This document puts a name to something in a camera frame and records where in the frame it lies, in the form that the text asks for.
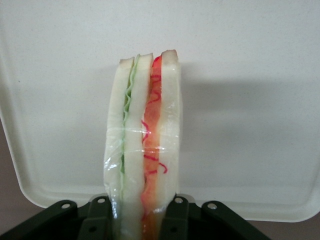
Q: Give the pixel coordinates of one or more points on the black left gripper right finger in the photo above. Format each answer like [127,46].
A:
[212,222]

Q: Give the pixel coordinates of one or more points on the cream plastic serving tray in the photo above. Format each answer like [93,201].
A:
[237,125]

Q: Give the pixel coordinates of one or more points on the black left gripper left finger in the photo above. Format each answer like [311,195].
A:
[62,220]

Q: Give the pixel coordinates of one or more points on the triangle sandwich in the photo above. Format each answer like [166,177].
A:
[132,150]

